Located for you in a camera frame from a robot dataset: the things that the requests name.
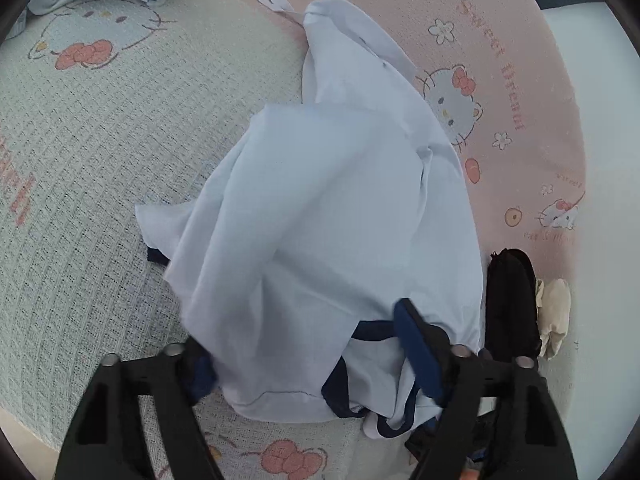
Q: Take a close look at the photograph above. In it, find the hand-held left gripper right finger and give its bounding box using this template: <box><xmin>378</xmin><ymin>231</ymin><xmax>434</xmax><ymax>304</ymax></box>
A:
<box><xmin>392</xmin><ymin>298</ymin><xmax>578</xmax><ymax>480</ymax></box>

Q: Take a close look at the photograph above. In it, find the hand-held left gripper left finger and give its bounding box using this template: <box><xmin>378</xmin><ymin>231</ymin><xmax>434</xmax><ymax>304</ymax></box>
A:
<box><xmin>54</xmin><ymin>337</ymin><xmax>226</xmax><ymax>480</ymax></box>

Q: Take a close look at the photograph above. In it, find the white mattress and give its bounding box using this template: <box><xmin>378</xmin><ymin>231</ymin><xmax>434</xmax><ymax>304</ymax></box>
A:
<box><xmin>540</xmin><ymin>0</ymin><xmax>640</xmax><ymax>466</ymax></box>

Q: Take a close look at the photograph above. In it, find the cartoon cat printed blanket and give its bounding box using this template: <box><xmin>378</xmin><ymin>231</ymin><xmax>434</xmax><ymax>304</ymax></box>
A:
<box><xmin>0</xmin><ymin>0</ymin><xmax>590</xmax><ymax>480</ymax></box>

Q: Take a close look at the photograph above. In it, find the cream folded cloth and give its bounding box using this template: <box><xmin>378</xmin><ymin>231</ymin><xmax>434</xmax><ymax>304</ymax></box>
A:
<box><xmin>534</xmin><ymin>277</ymin><xmax>572</xmax><ymax>361</ymax></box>

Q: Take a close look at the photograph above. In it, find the white t-shirt with navy trim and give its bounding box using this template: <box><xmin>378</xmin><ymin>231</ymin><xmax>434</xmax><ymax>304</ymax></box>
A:
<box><xmin>135</xmin><ymin>0</ymin><xmax>486</xmax><ymax>441</ymax></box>

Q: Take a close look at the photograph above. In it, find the black folded garment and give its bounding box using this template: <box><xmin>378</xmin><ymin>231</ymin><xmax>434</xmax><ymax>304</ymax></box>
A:
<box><xmin>485</xmin><ymin>247</ymin><xmax>543</xmax><ymax>361</ymax></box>

